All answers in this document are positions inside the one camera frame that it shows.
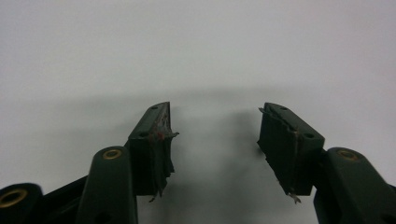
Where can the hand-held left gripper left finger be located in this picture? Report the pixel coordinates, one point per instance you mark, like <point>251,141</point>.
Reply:
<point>149,161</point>

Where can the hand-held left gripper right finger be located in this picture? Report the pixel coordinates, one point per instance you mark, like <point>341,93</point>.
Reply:
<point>289,149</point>

